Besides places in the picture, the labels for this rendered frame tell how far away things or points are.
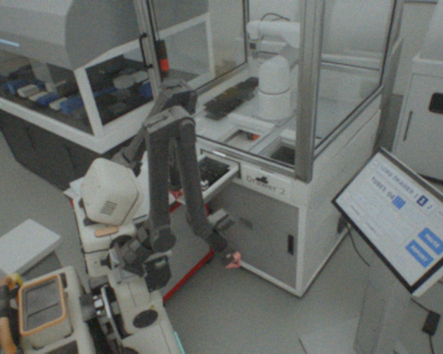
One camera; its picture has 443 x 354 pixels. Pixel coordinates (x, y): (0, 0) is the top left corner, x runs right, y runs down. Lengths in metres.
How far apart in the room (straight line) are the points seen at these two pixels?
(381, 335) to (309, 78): 1.22
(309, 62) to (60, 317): 1.33
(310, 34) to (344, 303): 1.66
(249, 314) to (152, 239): 1.41
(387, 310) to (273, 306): 0.84
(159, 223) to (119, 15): 1.62
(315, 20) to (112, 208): 0.98
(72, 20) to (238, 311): 1.93
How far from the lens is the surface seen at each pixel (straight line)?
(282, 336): 2.42
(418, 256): 1.48
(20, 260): 2.09
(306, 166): 1.81
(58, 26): 2.39
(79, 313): 1.68
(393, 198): 1.58
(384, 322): 1.97
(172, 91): 1.42
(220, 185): 1.99
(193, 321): 2.51
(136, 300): 1.58
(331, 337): 2.41
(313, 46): 1.57
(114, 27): 2.51
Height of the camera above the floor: 2.07
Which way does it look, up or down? 36 degrees down
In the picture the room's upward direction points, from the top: 6 degrees counter-clockwise
